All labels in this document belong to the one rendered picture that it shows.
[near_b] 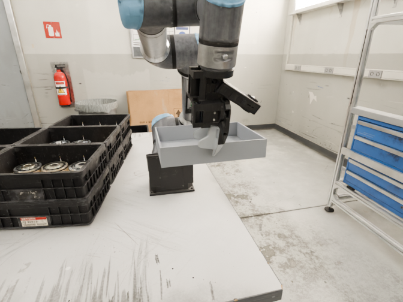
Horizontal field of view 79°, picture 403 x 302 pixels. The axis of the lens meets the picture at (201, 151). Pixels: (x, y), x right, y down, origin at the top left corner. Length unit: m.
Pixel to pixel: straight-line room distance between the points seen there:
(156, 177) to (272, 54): 3.81
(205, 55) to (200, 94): 0.08
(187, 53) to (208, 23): 0.45
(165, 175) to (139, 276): 0.46
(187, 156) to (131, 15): 0.31
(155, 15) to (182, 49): 0.37
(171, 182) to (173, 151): 0.57
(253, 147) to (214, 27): 0.31
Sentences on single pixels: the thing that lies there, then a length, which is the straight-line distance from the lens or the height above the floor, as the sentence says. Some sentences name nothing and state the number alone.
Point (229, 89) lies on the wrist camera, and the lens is 0.51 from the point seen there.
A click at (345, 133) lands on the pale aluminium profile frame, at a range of 2.25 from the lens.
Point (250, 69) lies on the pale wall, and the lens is 4.48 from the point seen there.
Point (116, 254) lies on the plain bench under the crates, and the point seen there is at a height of 0.70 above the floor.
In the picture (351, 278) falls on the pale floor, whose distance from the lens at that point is 1.96.
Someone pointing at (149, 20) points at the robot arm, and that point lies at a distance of 0.55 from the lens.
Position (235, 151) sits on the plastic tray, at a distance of 0.62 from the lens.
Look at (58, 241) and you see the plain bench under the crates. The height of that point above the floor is 0.70.
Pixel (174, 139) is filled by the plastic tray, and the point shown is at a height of 1.05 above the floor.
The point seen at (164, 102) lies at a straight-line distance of 3.98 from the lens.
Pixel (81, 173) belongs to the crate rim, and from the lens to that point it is 0.94.
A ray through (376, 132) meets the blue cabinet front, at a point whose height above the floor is 0.80.
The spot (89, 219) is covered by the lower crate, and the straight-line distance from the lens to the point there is 1.05.
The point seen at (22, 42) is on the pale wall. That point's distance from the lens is 4.34.
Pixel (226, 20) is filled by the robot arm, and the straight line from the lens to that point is 0.46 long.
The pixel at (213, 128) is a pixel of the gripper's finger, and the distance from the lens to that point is 0.54.
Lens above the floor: 1.30
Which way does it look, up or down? 21 degrees down
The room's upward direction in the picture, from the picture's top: straight up
